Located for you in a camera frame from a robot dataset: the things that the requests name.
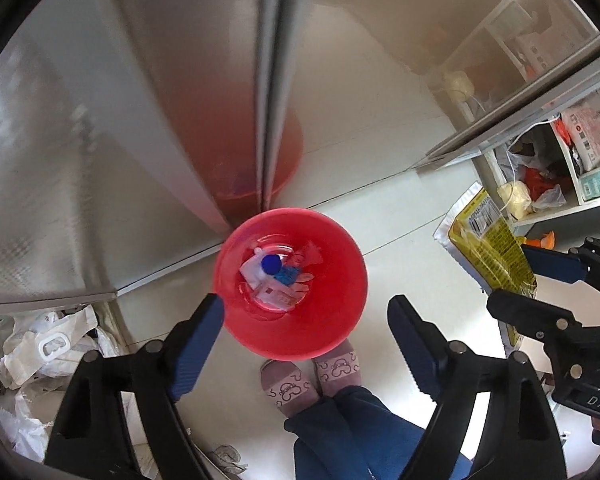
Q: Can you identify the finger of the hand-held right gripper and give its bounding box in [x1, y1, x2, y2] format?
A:
[487, 288, 582, 347]
[522, 237, 600, 307]

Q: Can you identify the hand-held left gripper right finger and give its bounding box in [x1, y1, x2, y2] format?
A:
[387, 295, 569, 480]

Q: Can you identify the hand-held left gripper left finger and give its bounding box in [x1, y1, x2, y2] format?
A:
[45, 292, 226, 480]

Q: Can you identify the yellow snack packet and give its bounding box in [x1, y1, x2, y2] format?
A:
[433, 182, 539, 347]

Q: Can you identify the red plastic bin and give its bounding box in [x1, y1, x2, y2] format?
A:
[213, 207, 369, 361]

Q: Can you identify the green and white box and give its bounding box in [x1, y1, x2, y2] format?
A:
[257, 282, 302, 312]

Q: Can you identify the white packet with blue cap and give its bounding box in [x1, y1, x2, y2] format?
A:
[239, 247, 286, 291]

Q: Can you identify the pink wrapper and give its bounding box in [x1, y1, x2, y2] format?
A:
[294, 241, 326, 269]

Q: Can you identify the pink slipper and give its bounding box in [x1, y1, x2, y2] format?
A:
[259, 359, 319, 419]
[313, 339, 364, 402]

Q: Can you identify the clear bag with red contents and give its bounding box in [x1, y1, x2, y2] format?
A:
[509, 139, 567, 212]

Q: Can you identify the white shoe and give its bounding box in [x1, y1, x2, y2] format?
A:
[207, 447, 247, 477]

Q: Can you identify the white shelf unit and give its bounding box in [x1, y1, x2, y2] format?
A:
[424, 0, 600, 227]

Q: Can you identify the pink and white bag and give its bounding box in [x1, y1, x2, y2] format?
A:
[560, 99, 600, 172]

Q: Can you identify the crumpled white plastic bag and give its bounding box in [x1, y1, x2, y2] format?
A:
[0, 390, 52, 465]

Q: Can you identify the metal base cabinet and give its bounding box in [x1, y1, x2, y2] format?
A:
[0, 0, 481, 313]

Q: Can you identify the white plastic bag with handle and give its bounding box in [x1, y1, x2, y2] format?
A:
[0, 306, 117, 392]

